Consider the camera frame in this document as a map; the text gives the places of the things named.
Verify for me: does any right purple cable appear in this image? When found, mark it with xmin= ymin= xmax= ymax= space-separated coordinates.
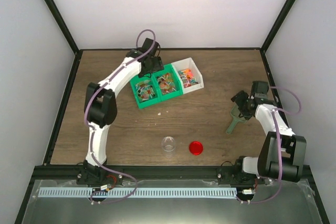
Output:
xmin=246 ymin=86 xmax=302 ymax=205

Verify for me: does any red jar lid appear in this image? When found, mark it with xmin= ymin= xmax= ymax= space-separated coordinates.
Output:
xmin=188 ymin=141 xmax=204 ymax=155

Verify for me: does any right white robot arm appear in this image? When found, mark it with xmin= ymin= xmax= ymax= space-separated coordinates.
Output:
xmin=226 ymin=81 xmax=307 ymax=184

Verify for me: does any light blue slotted rail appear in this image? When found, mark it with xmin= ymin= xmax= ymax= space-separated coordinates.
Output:
xmin=37 ymin=187 xmax=237 ymax=199

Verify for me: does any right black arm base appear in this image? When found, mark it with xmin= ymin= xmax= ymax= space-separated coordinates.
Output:
xmin=216 ymin=159 xmax=264 ymax=185

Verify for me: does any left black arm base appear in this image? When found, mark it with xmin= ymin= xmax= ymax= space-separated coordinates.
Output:
xmin=77 ymin=162 xmax=123 ymax=186

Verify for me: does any black aluminium front beam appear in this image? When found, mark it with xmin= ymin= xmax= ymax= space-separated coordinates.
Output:
xmin=34 ymin=165 xmax=310 ymax=182

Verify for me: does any green double candy bin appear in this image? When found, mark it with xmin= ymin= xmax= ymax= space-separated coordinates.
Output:
xmin=130 ymin=64 xmax=183 ymax=109

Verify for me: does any green plastic scoop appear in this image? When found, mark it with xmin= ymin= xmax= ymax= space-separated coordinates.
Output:
xmin=226 ymin=105 xmax=246 ymax=134

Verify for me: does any clear plastic jar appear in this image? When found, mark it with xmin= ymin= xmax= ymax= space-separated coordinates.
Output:
xmin=161 ymin=136 xmax=176 ymax=158

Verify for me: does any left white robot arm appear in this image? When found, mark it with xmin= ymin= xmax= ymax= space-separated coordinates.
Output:
xmin=84 ymin=38 xmax=163 ymax=184

